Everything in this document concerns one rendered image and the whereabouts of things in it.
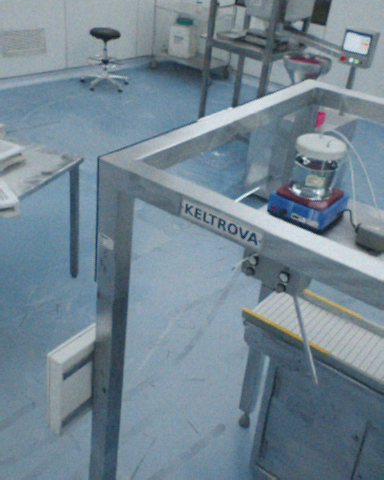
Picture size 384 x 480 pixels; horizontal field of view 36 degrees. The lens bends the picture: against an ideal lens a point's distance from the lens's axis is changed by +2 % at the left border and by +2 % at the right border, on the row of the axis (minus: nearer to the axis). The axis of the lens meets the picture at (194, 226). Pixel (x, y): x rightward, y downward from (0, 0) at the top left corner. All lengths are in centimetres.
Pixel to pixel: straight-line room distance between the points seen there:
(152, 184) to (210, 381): 202
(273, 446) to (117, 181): 153
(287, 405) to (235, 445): 59
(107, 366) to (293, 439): 104
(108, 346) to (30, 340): 179
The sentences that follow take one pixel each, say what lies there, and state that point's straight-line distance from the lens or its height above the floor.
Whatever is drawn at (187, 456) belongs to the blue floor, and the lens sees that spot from 285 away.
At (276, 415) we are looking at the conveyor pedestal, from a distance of 246.
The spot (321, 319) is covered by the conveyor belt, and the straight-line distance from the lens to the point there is 230.
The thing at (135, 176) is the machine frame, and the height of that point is 164.
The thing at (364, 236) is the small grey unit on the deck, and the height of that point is 132.
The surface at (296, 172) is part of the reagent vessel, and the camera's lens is 192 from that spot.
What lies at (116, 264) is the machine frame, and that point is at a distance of 145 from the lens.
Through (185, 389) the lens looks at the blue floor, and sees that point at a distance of 311.
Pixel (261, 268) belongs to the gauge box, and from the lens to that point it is 202.
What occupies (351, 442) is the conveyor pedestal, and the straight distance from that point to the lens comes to 235.
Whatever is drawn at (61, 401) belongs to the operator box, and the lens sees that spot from 169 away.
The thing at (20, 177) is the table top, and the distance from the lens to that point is 318.
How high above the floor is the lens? 220
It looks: 30 degrees down
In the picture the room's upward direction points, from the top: 7 degrees clockwise
